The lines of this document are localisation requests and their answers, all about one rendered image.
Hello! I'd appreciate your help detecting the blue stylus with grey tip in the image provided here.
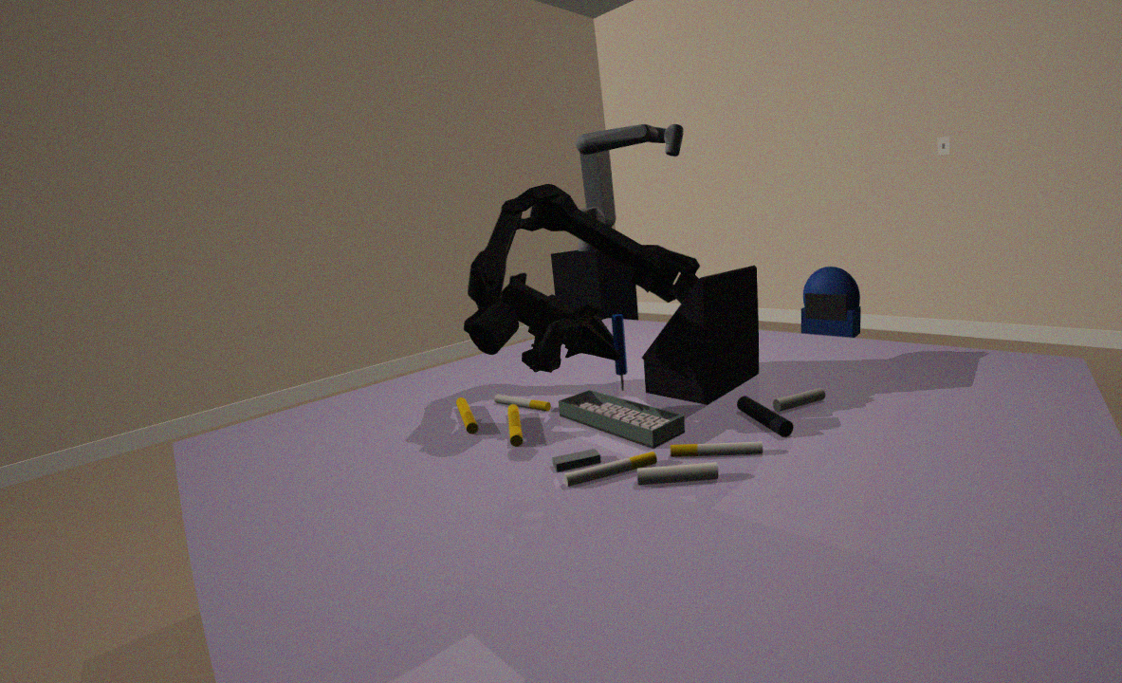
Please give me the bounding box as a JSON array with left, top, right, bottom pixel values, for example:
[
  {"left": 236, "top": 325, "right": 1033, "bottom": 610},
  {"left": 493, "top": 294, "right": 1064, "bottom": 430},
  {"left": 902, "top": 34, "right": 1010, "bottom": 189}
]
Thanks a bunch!
[{"left": 611, "top": 314, "right": 628, "bottom": 391}]

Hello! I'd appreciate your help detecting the white cylinder with yellow end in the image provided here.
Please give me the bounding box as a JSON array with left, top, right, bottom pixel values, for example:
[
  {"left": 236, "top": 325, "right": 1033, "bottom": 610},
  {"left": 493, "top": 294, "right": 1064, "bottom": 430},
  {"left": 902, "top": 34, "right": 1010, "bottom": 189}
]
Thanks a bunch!
[
  {"left": 671, "top": 441, "right": 763, "bottom": 456},
  {"left": 563, "top": 452, "right": 657, "bottom": 487},
  {"left": 494, "top": 395, "right": 551, "bottom": 412}
]

